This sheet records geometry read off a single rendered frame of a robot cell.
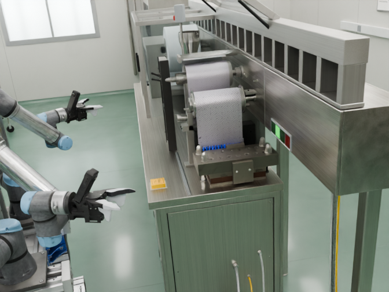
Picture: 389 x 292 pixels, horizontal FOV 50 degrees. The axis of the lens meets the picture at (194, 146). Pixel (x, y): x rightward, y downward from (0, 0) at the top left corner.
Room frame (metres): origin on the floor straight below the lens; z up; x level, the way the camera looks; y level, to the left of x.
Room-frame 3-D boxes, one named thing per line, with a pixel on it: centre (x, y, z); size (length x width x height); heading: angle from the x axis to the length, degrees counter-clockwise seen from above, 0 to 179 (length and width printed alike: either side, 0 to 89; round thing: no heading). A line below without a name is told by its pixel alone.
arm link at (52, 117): (2.12, 0.77, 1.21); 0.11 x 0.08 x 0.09; 131
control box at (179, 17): (2.61, 0.03, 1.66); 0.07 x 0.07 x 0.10; 77
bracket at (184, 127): (2.09, 0.03, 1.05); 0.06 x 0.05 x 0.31; 98
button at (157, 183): (1.87, 0.20, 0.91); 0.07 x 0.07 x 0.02; 8
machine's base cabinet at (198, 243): (3.00, 0.06, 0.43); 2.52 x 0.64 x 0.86; 8
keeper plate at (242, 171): (1.81, -0.22, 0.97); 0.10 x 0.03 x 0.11; 98
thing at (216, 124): (2.02, -0.14, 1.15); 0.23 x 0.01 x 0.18; 98
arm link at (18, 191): (1.86, 0.88, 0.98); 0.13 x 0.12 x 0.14; 41
